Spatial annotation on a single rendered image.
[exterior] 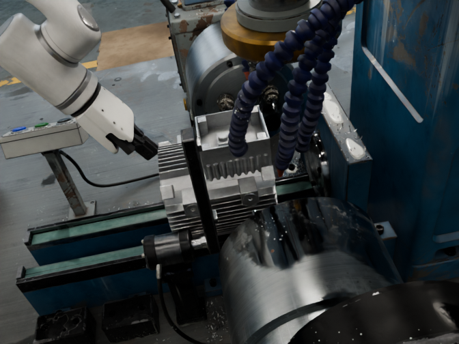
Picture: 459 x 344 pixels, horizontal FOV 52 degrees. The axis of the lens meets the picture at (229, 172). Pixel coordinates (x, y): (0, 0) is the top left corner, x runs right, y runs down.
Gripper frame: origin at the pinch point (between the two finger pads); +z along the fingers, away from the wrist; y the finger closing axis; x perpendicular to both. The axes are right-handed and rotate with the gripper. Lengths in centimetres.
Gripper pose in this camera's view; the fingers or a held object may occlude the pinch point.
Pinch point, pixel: (146, 148)
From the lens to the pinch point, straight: 91.8
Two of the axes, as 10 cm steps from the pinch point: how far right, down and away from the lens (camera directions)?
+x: 7.9, -5.3, -3.1
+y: 1.5, 6.6, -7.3
